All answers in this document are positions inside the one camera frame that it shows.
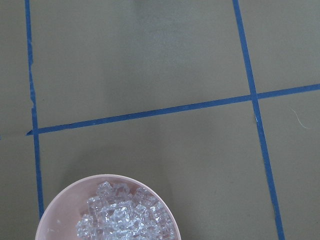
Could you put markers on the pink bowl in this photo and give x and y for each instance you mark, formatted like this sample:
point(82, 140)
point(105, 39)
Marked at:
point(63, 213)

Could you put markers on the pile of ice cubes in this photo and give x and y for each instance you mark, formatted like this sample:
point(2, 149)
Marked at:
point(118, 213)

